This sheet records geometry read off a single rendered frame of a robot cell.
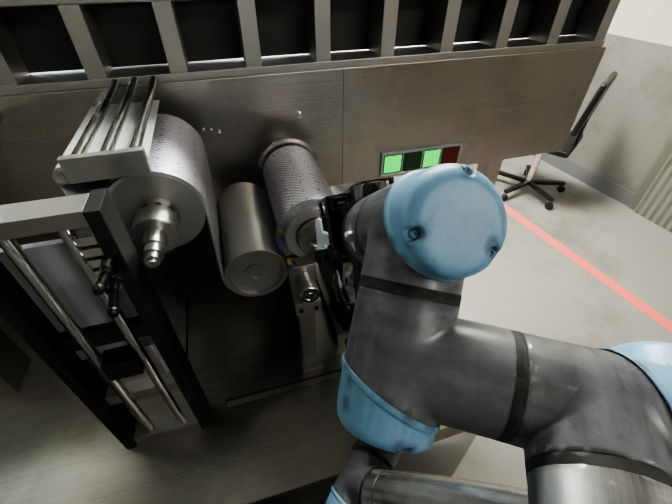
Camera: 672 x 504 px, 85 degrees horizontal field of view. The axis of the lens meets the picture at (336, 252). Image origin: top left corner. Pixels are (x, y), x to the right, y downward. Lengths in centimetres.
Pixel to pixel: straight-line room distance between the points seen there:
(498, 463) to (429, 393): 164
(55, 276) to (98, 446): 45
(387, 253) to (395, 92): 77
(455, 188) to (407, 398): 13
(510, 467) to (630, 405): 164
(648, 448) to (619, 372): 4
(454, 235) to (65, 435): 90
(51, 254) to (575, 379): 55
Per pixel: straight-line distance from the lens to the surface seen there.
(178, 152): 68
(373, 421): 26
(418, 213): 22
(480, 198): 24
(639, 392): 29
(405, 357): 25
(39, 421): 104
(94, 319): 65
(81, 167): 58
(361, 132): 99
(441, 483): 53
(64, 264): 58
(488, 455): 189
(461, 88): 108
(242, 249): 69
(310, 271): 69
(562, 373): 27
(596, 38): 131
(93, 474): 93
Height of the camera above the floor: 167
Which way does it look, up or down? 41 degrees down
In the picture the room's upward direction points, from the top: straight up
